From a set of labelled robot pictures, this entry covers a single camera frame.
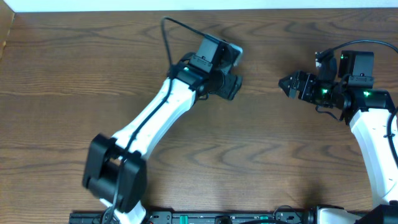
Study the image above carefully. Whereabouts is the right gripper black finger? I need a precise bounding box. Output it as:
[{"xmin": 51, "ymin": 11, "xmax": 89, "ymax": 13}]
[
  {"xmin": 278, "ymin": 70, "xmax": 300, "ymax": 88},
  {"xmin": 280, "ymin": 86, "xmax": 297, "ymax": 98}
]

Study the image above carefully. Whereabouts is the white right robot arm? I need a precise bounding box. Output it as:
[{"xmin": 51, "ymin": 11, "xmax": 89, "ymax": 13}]
[{"xmin": 278, "ymin": 71, "xmax": 397, "ymax": 223}]

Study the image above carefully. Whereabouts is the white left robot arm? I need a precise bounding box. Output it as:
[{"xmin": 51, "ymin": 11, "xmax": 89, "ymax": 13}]
[{"xmin": 82, "ymin": 62, "xmax": 243, "ymax": 223}]

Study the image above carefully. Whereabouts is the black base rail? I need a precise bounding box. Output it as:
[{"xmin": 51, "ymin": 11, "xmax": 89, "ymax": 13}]
[{"xmin": 68, "ymin": 208, "xmax": 315, "ymax": 224}]

